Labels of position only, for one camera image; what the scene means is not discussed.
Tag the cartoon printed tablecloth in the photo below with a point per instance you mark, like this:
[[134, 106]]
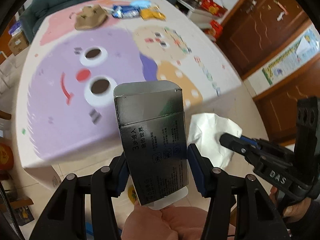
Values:
[[65, 105]]

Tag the left yellow slipper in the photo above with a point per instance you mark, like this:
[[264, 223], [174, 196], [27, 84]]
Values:
[[132, 194]]

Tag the cardboard box on floor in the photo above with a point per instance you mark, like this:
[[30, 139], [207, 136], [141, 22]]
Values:
[[18, 43]]

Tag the wooden door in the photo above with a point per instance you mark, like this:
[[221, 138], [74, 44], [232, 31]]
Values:
[[255, 30]]

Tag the blue face mask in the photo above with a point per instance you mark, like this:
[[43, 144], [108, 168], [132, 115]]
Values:
[[141, 4]]

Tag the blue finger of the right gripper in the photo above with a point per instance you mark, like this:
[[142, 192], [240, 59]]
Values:
[[249, 140], [235, 144]]

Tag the giraffe height chart poster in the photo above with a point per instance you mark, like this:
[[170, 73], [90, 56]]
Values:
[[293, 57]]

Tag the silver grey carton box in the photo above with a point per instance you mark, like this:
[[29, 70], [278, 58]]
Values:
[[150, 117]]

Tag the person right hand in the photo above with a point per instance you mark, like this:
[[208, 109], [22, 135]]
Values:
[[295, 212]]

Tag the white tissue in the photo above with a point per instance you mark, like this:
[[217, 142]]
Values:
[[205, 130]]

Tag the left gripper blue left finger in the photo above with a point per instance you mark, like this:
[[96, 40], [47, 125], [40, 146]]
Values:
[[120, 175]]

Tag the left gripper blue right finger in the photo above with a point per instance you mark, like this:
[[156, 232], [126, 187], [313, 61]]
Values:
[[201, 169]]

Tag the brown pulp egg tray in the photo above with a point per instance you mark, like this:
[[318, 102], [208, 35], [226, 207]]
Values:
[[91, 17]]

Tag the blue white snack wrapper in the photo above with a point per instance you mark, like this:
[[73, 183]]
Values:
[[125, 11]]

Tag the red gift box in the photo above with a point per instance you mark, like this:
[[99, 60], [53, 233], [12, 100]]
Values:
[[213, 8]]

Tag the yellow mailer bag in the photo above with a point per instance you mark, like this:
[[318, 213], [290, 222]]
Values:
[[152, 13]]

